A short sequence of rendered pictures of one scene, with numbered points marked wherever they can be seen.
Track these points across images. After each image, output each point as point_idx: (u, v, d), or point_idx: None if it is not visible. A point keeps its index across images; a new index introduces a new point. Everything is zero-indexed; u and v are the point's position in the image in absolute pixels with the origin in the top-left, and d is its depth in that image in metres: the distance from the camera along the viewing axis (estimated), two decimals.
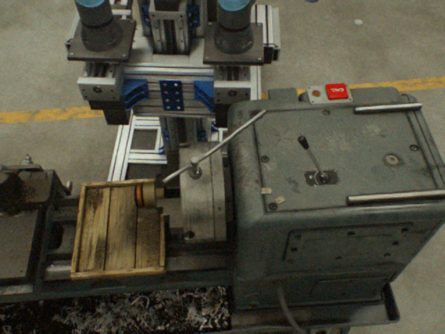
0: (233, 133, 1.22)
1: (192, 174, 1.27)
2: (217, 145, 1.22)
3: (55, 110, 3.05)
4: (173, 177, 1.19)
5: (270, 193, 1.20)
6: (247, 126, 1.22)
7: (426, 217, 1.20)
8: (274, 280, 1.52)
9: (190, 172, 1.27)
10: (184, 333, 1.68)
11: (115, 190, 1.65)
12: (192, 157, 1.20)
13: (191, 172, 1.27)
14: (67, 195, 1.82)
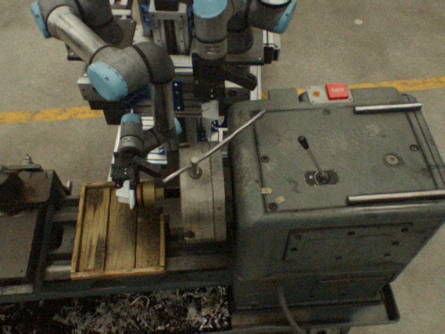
0: (233, 133, 1.22)
1: (192, 174, 1.27)
2: (217, 145, 1.22)
3: (55, 110, 3.05)
4: (173, 177, 1.19)
5: (270, 193, 1.20)
6: (247, 126, 1.22)
7: (426, 217, 1.20)
8: (274, 280, 1.52)
9: (190, 172, 1.27)
10: (184, 333, 1.68)
11: (115, 190, 1.65)
12: (192, 157, 1.20)
13: (191, 172, 1.27)
14: (67, 195, 1.82)
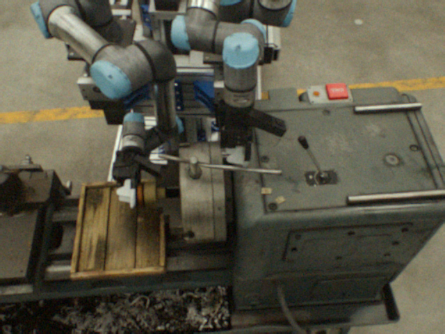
0: (240, 168, 1.18)
1: (192, 172, 1.27)
2: (222, 165, 1.20)
3: (55, 110, 3.05)
4: (167, 158, 1.21)
5: (270, 193, 1.20)
6: (256, 172, 1.17)
7: (426, 217, 1.20)
8: (274, 280, 1.52)
9: (191, 170, 1.28)
10: (184, 333, 1.68)
11: (115, 190, 1.65)
12: (194, 156, 1.20)
13: (192, 170, 1.28)
14: (67, 195, 1.82)
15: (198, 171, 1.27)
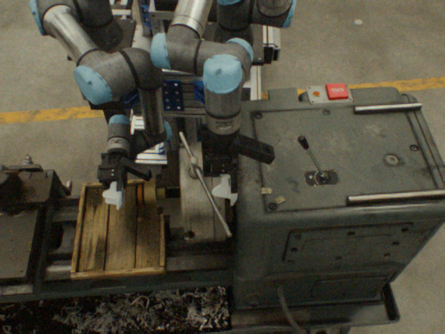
0: (213, 200, 1.14)
1: None
2: (206, 185, 1.17)
3: (55, 110, 3.05)
4: (182, 141, 1.23)
5: (270, 193, 1.20)
6: (217, 215, 1.12)
7: (426, 217, 1.20)
8: (274, 280, 1.52)
9: None
10: (184, 333, 1.68)
11: None
12: (196, 158, 1.20)
13: None
14: (67, 195, 1.82)
15: (197, 174, 1.27)
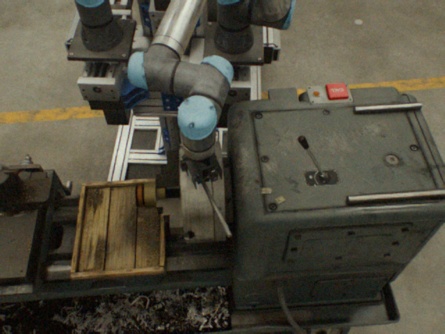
0: (213, 200, 1.14)
1: None
2: (206, 185, 1.17)
3: (55, 110, 3.05)
4: None
5: (270, 193, 1.20)
6: (217, 215, 1.12)
7: (426, 217, 1.20)
8: (274, 280, 1.52)
9: None
10: (184, 333, 1.68)
11: (115, 190, 1.65)
12: None
13: None
14: (67, 195, 1.82)
15: None
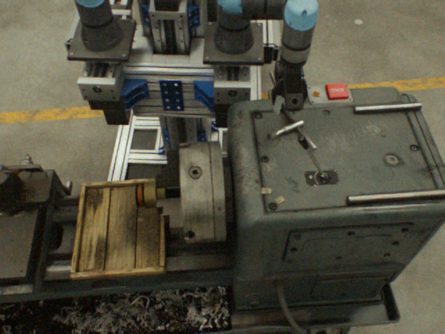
0: None
1: (193, 170, 1.28)
2: None
3: (55, 110, 3.05)
4: (310, 142, 1.30)
5: (270, 193, 1.20)
6: None
7: (426, 217, 1.20)
8: (274, 280, 1.52)
9: (195, 168, 1.28)
10: (184, 333, 1.68)
11: (115, 190, 1.65)
12: (302, 122, 1.33)
13: (195, 168, 1.28)
14: (67, 195, 1.82)
15: (197, 174, 1.27)
